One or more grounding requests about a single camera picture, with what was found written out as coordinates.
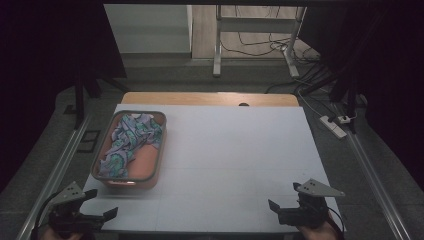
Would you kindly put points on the orange basket with grey rim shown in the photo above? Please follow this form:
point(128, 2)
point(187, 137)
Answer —
point(146, 163)

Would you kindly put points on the white plug adapter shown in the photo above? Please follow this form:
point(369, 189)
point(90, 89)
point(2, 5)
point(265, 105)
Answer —
point(345, 119)

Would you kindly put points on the person's right hand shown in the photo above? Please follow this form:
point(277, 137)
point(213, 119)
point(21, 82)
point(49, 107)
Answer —
point(321, 231)

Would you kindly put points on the white power strip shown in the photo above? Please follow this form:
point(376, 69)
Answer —
point(333, 128)

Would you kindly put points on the black stand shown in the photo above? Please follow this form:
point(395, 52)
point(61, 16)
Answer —
point(79, 100)
point(350, 100)

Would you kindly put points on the grey metal desk frame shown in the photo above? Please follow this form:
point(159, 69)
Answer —
point(217, 50)

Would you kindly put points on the purple green patterned cloth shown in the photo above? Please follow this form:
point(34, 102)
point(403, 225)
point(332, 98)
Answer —
point(126, 140)

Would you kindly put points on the white cabinet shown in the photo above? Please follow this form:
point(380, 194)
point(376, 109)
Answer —
point(146, 30)

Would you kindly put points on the white table cover sheet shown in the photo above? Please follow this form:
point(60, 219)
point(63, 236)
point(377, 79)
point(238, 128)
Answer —
point(233, 150)

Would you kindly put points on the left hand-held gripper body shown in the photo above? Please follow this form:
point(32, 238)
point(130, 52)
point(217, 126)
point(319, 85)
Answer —
point(68, 195)

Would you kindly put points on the person's left hand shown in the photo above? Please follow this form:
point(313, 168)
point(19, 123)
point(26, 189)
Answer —
point(53, 235)

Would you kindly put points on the dark curtain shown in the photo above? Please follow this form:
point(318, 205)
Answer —
point(40, 66)
point(393, 83)

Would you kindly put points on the aluminium rail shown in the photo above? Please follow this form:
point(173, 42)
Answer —
point(53, 180)
point(373, 180)

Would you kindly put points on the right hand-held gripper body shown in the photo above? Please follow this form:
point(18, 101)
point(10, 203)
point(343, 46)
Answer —
point(306, 213)

